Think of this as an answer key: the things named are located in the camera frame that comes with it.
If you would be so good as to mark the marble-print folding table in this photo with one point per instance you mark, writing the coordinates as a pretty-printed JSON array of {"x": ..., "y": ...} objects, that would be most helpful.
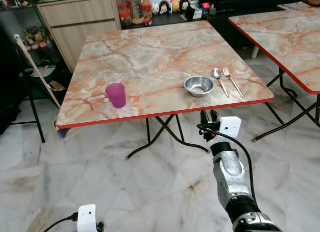
[
  {"x": 285, "y": 41},
  {"x": 150, "y": 61}
]

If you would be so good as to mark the printed magazine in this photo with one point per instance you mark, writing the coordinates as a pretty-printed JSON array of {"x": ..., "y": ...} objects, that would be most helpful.
[{"x": 291, "y": 6}]

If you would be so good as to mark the orange-filled plastic jar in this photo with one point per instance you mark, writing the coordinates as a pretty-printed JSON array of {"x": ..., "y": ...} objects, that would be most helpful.
[{"x": 147, "y": 9}]

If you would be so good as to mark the purple plastic cup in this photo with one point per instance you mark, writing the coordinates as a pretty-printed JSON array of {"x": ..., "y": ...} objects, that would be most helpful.
[{"x": 116, "y": 95}]

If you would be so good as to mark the black and white box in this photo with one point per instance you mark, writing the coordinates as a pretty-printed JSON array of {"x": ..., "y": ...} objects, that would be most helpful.
[{"x": 194, "y": 13}]

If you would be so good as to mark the clear tall plastic jar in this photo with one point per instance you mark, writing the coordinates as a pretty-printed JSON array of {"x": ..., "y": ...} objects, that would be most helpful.
[{"x": 135, "y": 6}]

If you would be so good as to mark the black toy figurine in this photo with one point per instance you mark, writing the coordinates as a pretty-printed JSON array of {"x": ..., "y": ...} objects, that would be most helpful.
[{"x": 184, "y": 5}]

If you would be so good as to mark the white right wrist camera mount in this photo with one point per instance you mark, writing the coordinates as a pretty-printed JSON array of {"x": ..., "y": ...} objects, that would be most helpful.
[{"x": 230, "y": 127}]

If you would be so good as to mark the white toy figurine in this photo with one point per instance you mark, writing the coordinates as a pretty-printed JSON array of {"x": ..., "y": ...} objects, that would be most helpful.
[{"x": 155, "y": 8}]

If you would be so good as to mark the pink-faced toy figurine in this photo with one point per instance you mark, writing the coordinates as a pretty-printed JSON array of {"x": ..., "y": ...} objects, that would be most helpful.
[{"x": 164, "y": 7}]

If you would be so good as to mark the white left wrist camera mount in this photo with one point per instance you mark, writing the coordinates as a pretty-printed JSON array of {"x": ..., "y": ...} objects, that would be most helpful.
[{"x": 86, "y": 218}]

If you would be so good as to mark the steel fork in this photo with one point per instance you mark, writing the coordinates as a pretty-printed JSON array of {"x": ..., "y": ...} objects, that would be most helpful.
[{"x": 233, "y": 82}]

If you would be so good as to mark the light wooden cabinet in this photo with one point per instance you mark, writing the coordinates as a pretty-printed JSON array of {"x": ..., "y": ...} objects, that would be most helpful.
[{"x": 80, "y": 21}]

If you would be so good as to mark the black metal shelf rack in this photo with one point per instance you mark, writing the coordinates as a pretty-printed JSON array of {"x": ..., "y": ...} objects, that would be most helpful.
[{"x": 27, "y": 86}]

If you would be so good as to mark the steel spoon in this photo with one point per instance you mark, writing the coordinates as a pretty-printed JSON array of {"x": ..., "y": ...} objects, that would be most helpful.
[{"x": 216, "y": 73}]

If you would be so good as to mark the steel bowl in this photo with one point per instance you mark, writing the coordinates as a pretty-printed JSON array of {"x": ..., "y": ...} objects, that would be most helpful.
[{"x": 199, "y": 86}]

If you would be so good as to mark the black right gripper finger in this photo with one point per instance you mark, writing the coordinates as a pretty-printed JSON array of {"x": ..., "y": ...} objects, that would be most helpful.
[
  {"x": 204, "y": 116},
  {"x": 214, "y": 117}
]

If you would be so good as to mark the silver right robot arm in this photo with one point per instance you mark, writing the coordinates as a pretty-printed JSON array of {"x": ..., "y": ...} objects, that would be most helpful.
[{"x": 232, "y": 174}]

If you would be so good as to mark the red-lidded plastic jar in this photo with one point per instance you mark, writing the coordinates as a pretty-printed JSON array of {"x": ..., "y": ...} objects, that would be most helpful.
[{"x": 121, "y": 11}]

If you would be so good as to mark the yellow toy figurine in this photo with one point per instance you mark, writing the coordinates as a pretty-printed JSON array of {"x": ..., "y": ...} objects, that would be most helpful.
[{"x": 174, "y": 5}]

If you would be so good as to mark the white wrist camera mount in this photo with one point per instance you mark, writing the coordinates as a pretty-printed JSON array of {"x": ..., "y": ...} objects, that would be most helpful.
[
  {"x": 230, "y": 127},
  {"x": 86, "y": 218}
]

